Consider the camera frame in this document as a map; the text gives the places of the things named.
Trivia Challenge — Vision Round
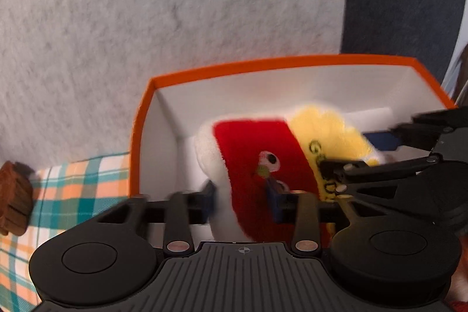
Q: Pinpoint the brown wooden chair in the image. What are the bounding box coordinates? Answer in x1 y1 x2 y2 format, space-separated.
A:
0 160 34 237

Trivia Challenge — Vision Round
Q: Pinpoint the red plush toy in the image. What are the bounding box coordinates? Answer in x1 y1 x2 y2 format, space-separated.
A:
194 116 330 244

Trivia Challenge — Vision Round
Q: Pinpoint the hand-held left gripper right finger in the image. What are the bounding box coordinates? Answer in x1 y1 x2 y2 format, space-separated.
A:
266 180 362 258

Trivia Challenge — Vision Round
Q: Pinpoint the orange cardboard box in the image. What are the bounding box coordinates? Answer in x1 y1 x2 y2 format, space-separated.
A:
130 55 458 247

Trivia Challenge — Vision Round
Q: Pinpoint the light grey felt wall panel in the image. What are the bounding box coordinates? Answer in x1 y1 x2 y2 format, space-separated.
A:
0 0 349 171

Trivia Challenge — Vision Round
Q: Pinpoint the dark grey felt wall panel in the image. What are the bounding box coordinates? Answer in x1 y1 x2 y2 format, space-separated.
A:
338 0 468 83

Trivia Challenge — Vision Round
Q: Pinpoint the yellow plush toy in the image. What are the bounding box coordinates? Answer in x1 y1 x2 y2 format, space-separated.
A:
289 105 381 236

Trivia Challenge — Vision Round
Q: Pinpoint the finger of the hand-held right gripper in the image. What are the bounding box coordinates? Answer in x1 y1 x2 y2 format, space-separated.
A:
362 108 459 154
322 154 440 204

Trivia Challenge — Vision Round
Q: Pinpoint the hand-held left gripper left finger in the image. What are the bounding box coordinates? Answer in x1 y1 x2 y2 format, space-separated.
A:
97 182 220 258

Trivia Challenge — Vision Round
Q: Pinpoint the plaid tablecloth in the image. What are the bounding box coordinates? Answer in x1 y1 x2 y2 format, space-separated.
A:
0 152 133 310

